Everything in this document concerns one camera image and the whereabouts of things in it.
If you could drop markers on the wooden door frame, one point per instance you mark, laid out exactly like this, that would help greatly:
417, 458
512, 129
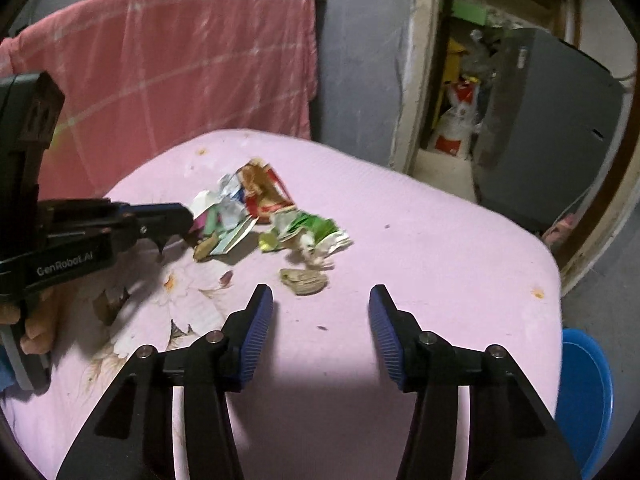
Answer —
415, 85

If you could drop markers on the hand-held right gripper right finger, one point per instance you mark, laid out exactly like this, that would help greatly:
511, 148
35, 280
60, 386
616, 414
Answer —
387, 340

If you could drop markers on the green box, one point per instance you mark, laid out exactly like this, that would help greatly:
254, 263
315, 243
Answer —
469, 10

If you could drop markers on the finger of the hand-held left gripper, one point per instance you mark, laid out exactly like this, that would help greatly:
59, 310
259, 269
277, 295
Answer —
165, 211
145, 232

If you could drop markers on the white red sack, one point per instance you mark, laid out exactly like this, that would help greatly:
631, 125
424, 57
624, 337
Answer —
455, 125

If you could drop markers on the pink-red plaid towel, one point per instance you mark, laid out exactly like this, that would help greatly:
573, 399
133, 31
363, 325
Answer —
175, 60

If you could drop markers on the beige nut shell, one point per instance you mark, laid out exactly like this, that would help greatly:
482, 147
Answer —
302, 281

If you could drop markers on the blue plastic basin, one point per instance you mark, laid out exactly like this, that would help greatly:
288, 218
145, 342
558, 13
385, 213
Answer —
585, 400

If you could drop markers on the green snack wrapper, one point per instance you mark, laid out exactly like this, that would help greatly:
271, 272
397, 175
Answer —
310, 225

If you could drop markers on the person's left hand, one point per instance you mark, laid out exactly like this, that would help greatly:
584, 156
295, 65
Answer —
39, 325

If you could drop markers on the red white wrapper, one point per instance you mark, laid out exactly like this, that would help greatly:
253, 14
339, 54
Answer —
265, 190

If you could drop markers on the pink floral blanket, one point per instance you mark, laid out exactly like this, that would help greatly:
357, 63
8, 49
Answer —
425, 260

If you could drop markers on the pile of plastic bags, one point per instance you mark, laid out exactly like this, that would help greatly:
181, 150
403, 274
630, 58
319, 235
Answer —
482, 52

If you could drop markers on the grey washing machine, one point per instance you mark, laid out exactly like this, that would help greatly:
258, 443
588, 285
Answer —
545, 125

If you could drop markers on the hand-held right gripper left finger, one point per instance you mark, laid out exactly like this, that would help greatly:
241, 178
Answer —
257, 330

